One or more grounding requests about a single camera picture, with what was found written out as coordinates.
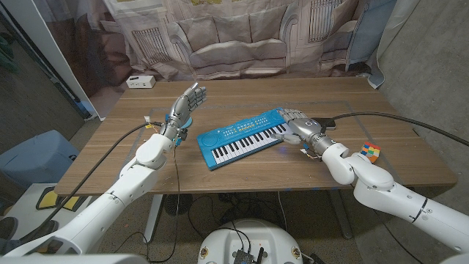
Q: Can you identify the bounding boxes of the grey table leg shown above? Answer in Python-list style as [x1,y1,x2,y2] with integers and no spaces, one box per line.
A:
[328,189,353,240]

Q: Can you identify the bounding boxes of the blue plastic bin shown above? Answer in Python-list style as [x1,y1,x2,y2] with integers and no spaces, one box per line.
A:
[0,129,81,190]

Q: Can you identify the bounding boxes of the printed sofa backdrop cloth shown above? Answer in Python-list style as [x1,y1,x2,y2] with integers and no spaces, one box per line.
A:
[34,0,399,118]

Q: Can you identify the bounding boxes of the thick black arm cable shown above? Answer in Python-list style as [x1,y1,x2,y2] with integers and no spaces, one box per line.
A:
[18,120,164,243]
[322,111,469,147]

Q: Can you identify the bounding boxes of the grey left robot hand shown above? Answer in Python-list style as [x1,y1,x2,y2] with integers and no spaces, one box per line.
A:
[160,82,208,143]

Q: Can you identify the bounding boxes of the multicoloured puzzle cube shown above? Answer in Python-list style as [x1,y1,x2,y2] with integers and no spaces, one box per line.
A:
[361,142,381,164]

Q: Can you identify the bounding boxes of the black eraser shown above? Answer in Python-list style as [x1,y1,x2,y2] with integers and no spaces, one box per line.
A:
[313,117,337,131]

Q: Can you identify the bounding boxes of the white table leg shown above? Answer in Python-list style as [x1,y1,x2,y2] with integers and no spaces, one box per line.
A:
[144,194,164,241]

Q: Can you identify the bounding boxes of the white wall panel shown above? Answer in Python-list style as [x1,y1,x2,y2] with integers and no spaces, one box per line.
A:
[0,0,107,122]

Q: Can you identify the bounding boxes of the yellow and black floor mat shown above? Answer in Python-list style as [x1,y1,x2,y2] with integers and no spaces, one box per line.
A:
[35,186,92,212]

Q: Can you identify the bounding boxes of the white power strip box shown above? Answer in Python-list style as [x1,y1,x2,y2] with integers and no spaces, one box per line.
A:
[125,75,157,89]

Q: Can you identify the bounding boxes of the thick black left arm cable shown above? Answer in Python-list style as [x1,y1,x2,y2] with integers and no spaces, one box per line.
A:
[18,120,164,243]

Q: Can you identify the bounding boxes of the thin black left wrist cable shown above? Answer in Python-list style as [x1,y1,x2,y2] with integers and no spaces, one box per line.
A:
[146,146,182,264]

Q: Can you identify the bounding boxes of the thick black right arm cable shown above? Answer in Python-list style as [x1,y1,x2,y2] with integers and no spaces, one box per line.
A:
[322,111,469,147]

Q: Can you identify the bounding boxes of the pale grey curtain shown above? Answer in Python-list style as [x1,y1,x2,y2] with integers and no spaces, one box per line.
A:
[366,0,422,89]

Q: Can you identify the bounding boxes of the round black floor fan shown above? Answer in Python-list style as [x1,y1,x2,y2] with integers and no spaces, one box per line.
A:
[163,193,193,216]

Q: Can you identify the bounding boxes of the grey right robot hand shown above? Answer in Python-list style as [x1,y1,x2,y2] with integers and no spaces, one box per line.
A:
[273,108,337,155]

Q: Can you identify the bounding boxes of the blue toy piano keyboard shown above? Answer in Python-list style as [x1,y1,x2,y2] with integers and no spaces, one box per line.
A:
[196,106,301,172]

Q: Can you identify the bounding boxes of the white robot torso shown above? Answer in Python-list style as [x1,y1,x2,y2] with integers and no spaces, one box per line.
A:
[197,219,304,264]

